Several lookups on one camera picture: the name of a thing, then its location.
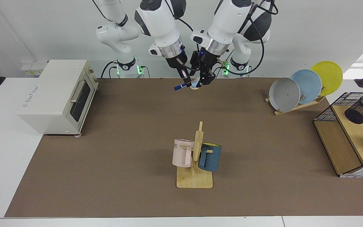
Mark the blue and white marker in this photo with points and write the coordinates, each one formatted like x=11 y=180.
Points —
x=179 y=87

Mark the small blue round thing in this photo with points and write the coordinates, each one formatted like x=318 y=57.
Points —
x=194 y=88

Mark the pink cup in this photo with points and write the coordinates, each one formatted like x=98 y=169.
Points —
x=181 y=154

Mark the grey plate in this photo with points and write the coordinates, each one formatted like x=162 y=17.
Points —
x=284 y=94

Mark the dark teal cup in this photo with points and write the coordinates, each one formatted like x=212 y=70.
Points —
x=211 y=157

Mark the wooden plate rack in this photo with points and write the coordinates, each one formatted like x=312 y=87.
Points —
x=295 y=107

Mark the light blue plate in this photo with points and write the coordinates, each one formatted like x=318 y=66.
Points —
x=309 y=86

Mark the wooden cup stand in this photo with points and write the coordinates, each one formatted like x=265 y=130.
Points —
x=195 y=181

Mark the yellow plate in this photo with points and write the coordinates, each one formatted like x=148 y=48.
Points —
x=329 y=78

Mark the brown table cloth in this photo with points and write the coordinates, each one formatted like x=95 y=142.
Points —
x=106 y=173

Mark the pale toaster oven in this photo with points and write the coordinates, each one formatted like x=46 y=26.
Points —
x=52 y=94

